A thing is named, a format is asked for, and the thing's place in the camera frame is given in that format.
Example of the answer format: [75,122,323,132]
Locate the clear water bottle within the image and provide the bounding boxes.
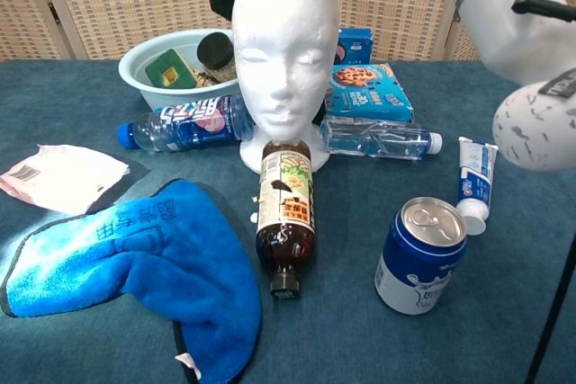
[319,114,444,162]

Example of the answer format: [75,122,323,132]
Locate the blue white drink can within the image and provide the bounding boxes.
[373,196,468,316]

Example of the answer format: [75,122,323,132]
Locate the green scouring sponge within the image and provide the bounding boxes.
[144,48,199,89]

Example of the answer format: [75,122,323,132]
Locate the light blue plastic basin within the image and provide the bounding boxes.
[118,28,242,112]

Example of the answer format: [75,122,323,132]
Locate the white blue toothpaste tube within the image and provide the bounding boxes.
[454,136,500,235]

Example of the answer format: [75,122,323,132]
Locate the blue-capped sports drink bottle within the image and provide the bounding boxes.
[116,94,256,153]

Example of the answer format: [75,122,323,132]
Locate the white foam mannequin head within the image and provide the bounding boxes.
[230,0,341,174]

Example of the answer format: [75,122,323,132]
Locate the brown tea bottle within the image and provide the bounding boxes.
[255,139,317,300]

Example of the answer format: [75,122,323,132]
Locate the blue chocolate chip cookie box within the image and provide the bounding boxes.
[323,62,415,123]

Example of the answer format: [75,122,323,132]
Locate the white barcode packet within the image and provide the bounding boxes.
[0,144,150,217]

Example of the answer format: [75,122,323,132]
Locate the blue Oreo box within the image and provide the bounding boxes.
[335,27,375,67]

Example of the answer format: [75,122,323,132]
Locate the jar with black lid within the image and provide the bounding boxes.
[196,31,238,85]

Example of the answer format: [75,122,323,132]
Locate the blue tablecloth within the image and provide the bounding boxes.
[0,58,576,384]

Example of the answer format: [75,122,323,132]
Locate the blue microfibre towel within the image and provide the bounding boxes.
[0,178,264,384]

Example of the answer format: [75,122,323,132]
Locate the black hanging cable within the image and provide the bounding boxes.
[524,203,576,384]

